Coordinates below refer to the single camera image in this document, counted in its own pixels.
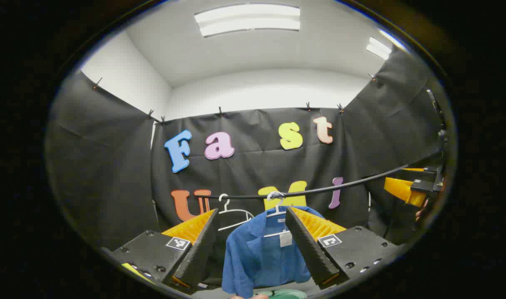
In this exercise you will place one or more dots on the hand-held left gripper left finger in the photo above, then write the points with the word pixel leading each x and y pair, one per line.
pixel 201 253

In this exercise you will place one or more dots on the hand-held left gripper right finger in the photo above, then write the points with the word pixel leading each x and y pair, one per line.
pixel 311 249

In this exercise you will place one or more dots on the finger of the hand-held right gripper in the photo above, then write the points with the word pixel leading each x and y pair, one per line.
pixel 429 170
pixel 400 189

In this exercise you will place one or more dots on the green laundry hamper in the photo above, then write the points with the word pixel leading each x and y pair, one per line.
pixel 286 294

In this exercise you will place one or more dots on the white hanger with taped hook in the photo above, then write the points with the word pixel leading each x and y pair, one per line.
pixel 276 214

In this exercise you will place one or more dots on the white plastic hanger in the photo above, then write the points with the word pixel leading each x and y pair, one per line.
pixel 236 211

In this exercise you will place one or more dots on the black backdrop cloth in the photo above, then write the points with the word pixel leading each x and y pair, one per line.
pixel 111 166

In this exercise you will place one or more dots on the ceiling light panel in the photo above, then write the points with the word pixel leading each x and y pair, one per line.
pixel 249 18
pixel 378 47

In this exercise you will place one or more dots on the row of black backdrop clips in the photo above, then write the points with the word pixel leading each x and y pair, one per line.
pixel 220 111

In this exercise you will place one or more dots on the black clothes rack rail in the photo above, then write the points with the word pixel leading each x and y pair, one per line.
pixel 319 190

